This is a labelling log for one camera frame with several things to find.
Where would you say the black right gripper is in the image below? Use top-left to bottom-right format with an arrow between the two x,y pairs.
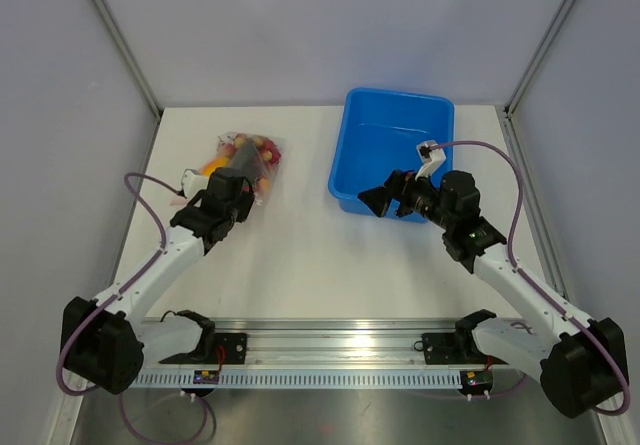
359,164 -> 456,231

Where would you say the clear zip top bag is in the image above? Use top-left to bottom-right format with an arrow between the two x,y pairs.
198,132 -> 284,205

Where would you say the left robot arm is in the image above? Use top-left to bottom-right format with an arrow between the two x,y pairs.
56,140 -> 265,395

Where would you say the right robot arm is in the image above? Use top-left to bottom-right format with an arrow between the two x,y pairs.
358,170 -> 631,418

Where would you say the orange toy fruit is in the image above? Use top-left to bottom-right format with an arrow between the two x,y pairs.
200,157 -> 230,177

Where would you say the blue plastic bin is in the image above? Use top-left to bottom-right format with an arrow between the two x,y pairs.
328,88 -> 455,216

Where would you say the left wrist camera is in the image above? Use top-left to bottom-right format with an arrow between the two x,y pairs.
181,169 -> 209,199

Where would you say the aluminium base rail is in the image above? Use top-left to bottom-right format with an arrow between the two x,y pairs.
139,317 -> 511,366

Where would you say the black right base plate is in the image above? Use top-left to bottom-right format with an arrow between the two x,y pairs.
421,332 -> 464,365

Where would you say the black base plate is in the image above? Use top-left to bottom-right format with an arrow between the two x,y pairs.
214,332 -> 248,365
421,332 -> 464,365

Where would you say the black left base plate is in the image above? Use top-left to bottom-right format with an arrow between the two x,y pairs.
214,332 -> 248,365

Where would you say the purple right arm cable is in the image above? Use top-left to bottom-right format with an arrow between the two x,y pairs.
404,139 -> 630,416

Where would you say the white slotted cable duct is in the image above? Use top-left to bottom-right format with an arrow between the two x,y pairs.
131,369 -> 462,390

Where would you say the aluminium frame post left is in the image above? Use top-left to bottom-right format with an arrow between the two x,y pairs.
90,0 -> 164,122

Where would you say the aluminium frame post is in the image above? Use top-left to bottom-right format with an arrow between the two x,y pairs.
504,0 -> 579,119
90,0 -> 164,122

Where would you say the aluminium frame post right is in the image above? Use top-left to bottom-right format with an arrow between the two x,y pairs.
504,0 -> 579,119

